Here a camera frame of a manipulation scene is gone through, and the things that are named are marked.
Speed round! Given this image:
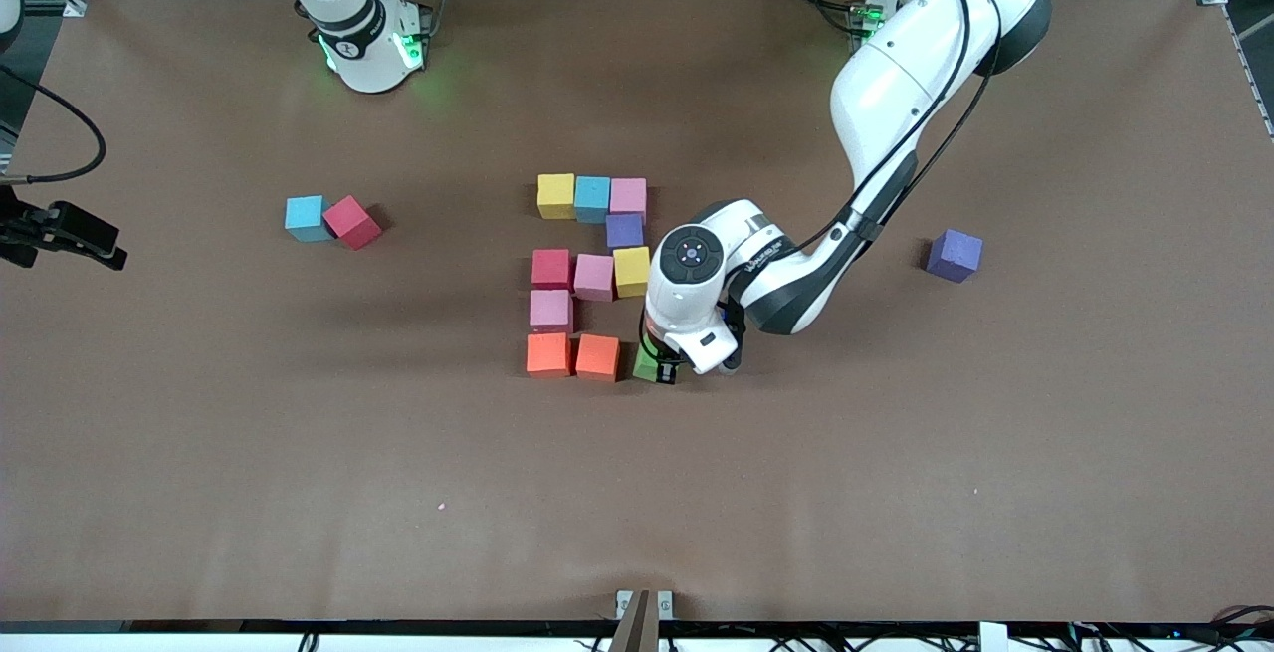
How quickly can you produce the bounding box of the orange foam cube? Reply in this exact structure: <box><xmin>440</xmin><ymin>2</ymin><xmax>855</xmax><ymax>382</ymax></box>
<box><xmin>575</xmin><ymin>333</ymin><xmax>621</xmax><ymax>382</ymax></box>
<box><xmin>527</xmin><ymin>332</ymin><xmax>572</xmax><ymax>377</ymax></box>

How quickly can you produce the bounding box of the yellow foam cube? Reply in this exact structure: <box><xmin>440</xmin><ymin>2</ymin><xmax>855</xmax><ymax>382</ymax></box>
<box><xmin>537</xmin><ymin>173</ymin><xmax>577</xmax><ymax>221</ymax></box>
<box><xmin>613</xmin><ymin>247</ymin><xmax>653</xmax><ymax>298</ymax></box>

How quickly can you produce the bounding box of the pink foam cube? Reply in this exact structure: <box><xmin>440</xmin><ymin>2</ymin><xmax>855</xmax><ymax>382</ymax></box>
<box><xmin>574</xmin><ymin>254</ymin><xmax>616</xmax><ymax>302</ymax></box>
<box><xmin>530</xmin><ymin>290</ymin><xmax>574</xmax><ymax>334</ymax></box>
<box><xmin>610</xmin><ymin>178</ymin><xmax>648</xmax><ymax>225</ymax></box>

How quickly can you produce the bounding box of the red foam cube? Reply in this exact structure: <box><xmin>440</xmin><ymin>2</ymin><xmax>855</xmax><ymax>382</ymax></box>
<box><xmin>531</xmin><ymin>249</ymin><xmax>572</xmax><ymax>291</ymax></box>
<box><xmin>323</xmin><ymin>195</ymin><xmax>383</xmax><ymax>251</ymax></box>

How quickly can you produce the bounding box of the light blue foam cube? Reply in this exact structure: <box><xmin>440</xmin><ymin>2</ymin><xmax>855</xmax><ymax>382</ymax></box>
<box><xmin>574</xmin><ymin>176</ymin><xmax>612</xmax><ymax>225</ymax></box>
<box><xmin>285</xmin><ymin>195</ymin><xmax>329</xmax><ymax>243</ymax></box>

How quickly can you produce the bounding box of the brown table cover sheet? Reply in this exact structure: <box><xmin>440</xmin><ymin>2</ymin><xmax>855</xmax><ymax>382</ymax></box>
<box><xmin>0</xmin><ymin>0</ymin><xmax>1274</xmax><ymax>625</ymax></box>

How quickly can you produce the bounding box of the brown wooden bar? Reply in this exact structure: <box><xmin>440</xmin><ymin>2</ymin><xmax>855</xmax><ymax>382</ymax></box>
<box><xmin>609</xmin><ymin>589</ymin><xmax>660</xmax><ymax>652</ymax></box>

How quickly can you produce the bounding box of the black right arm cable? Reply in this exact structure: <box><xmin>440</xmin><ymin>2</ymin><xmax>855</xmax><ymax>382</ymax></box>
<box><xmin>0</xmin><ymin>70</ymin><xmax>107</xmax><ymax>185</ymax></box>

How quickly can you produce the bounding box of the white metal bracket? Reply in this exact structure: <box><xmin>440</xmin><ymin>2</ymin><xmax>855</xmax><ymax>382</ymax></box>
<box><xmin>616</xmin><ymin>590</ymin><xmax>674</xmax><ymax>621</ymax></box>

